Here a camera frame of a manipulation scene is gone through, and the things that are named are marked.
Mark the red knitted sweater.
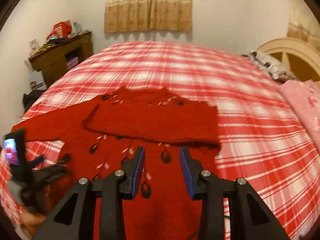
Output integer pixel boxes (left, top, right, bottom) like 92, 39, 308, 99
14, 88, 220, 239

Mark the red white plaid bedsheet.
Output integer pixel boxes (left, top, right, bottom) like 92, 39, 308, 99
9, 41, 319, 239

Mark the brown wooden desk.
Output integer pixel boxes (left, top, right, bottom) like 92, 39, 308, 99
28, 31, 93, 87

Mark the small white box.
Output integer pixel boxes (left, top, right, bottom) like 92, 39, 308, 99
29, 39, 40, 56

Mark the grey patterned pillow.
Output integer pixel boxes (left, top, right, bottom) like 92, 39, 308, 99
243, 50, 298, 83

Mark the pink floral blanket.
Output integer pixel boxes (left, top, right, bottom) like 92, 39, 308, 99
278, 80, 320, 150

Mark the red gift box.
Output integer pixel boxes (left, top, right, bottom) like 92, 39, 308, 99
46, 22, 72, 40

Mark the cream wooden headboard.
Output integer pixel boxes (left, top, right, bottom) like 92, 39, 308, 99
258, 37, 319, 86

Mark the beige patterned curtain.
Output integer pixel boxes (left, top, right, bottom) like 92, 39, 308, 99
104, 0, 192, 34

